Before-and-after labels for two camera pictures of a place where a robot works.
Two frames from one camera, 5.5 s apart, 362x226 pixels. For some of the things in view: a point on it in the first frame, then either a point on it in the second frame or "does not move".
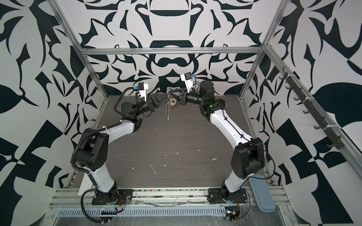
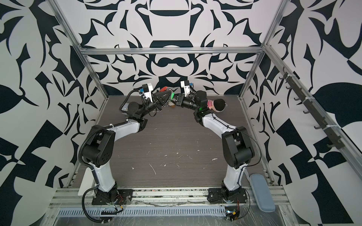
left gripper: x=153 y=103 does not move
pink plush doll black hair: x=220 y=103 does not move
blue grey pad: x=263 y=193 does not move
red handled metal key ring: x=168 y=106 -> x=165 y=88
